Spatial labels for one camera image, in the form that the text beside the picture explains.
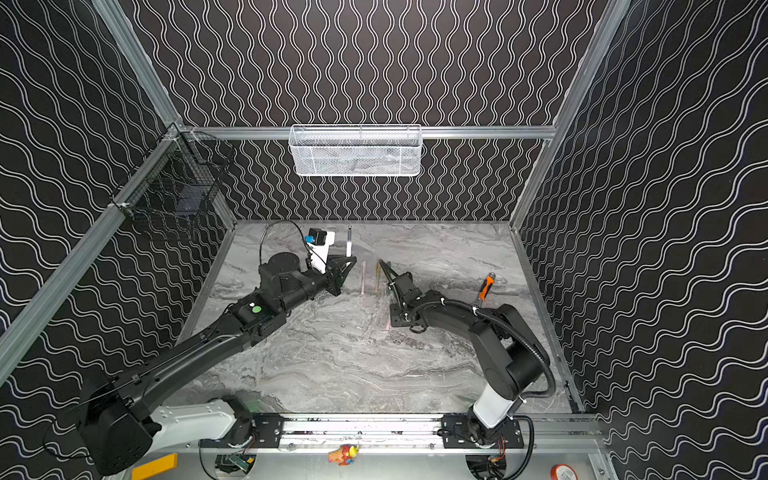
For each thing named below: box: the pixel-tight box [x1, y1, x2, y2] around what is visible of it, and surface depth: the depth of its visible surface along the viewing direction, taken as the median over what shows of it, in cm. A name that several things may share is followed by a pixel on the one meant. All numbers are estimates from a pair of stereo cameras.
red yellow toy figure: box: [327, 444, 360, 466], surface depth 70 cm
